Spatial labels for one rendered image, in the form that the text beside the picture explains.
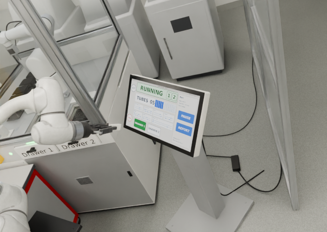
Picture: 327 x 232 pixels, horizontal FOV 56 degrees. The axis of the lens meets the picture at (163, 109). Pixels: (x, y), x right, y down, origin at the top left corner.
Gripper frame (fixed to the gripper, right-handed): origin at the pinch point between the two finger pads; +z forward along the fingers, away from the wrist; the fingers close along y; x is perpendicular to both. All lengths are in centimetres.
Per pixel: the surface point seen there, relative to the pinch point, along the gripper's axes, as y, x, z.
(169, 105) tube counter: -18.9, -15.3, 16.7
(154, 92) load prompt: -7.9, -19.7, 16.8
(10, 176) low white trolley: 86, 59, -15
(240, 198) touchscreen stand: -27, 54, 103
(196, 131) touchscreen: -38.0, -7.6, 16.7
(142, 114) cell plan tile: -1.2, -6.5, 16.9
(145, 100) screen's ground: -1.6, -14.1, 16.8
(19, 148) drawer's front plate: 79, 36, -13
